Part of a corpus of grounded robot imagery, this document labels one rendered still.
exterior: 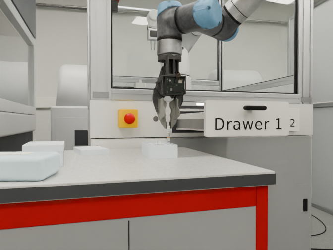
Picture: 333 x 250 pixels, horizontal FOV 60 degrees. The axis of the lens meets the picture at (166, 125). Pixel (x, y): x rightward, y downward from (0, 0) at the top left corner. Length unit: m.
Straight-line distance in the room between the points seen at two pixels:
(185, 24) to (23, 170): 0.54
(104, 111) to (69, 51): 3.37
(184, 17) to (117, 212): 0.53
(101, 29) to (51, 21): 3.45
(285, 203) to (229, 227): 0.86
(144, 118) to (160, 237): 0.64
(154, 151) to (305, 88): 0.91
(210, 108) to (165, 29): 0.26
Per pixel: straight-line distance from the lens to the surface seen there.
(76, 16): 4.59
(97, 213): 0.56
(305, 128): 1.50
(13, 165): 0.57
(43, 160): 0.56
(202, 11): 0.80
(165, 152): 0.82
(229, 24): 0.91
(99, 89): 1.13
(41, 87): 4.44
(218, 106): 0.88
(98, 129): 1.13
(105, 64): 1.15
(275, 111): 0.98
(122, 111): 1.09
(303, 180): 1.52
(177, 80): 0.82
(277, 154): 1.41
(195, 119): 0.98
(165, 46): 0.85
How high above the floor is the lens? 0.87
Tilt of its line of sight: 1 degrees down
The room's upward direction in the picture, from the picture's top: straight up
